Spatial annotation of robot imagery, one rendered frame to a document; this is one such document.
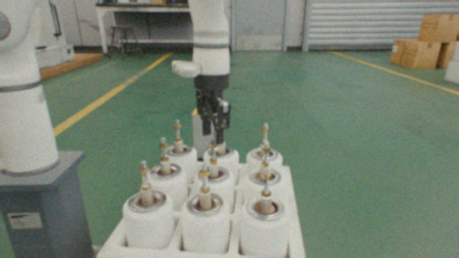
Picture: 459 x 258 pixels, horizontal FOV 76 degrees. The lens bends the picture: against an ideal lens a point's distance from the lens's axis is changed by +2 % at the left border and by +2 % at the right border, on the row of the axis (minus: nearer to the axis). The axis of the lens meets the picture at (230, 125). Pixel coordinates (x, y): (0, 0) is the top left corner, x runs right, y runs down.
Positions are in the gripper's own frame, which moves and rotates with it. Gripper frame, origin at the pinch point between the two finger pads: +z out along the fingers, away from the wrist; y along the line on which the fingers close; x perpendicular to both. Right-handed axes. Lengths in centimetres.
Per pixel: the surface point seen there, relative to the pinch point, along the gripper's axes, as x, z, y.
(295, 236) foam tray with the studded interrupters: -9.8, 17.0, -19.3
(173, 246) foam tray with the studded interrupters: 13.2, 17.3, -10.8
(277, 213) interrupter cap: -4.7, 9.7, -19.5
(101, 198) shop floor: 24, 35, 42
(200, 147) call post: -6.8, 14.9, 25.7
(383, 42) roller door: -470, 14, 306
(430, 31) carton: -345, -11, 157
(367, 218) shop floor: -50, 34, -7
